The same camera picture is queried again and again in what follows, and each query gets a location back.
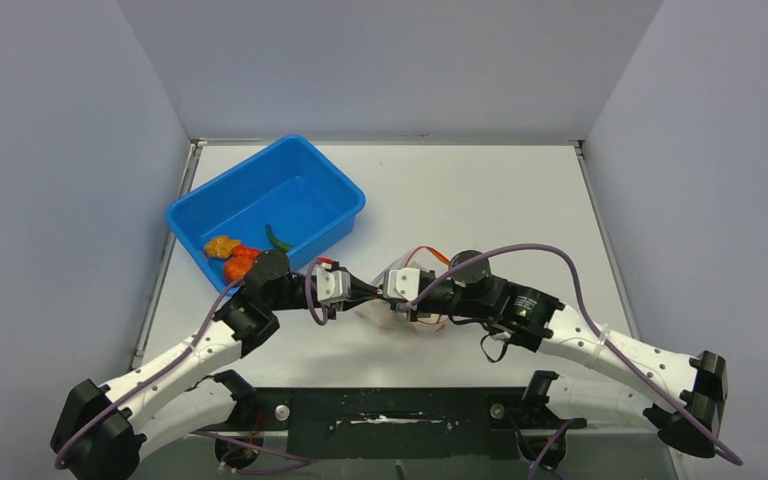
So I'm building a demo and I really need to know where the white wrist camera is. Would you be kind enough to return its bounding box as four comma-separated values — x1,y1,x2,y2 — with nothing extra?
382,267,421,302
315,261,350,306

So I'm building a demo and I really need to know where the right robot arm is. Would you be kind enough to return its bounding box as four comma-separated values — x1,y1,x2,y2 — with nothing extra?
383,244,738,462

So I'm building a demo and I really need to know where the orange tomato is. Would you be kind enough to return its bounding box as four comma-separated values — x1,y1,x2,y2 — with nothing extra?
223,256,254,283

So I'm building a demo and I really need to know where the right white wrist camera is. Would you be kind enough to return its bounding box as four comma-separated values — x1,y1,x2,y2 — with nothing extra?
382,267,421,302

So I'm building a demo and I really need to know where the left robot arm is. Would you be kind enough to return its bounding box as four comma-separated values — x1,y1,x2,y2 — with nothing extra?
50,250,382,479

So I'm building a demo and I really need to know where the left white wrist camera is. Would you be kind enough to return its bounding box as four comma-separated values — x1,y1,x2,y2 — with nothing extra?
315,261,350,306

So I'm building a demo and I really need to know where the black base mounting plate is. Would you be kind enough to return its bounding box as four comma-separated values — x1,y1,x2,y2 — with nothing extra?
214,387,590,460

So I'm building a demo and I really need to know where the clear zip top bag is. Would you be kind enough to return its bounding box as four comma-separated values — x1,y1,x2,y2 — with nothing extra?
353,245,450,333

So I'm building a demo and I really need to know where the green chili pepper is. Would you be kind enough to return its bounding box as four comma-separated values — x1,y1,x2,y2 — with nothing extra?
265,224,294,253

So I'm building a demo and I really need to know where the orange carrot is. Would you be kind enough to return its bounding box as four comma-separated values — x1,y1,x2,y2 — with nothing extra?
231,245,261,259

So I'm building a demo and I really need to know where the blue plastic bin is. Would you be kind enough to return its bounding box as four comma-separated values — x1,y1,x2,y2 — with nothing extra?
165,135,366,291

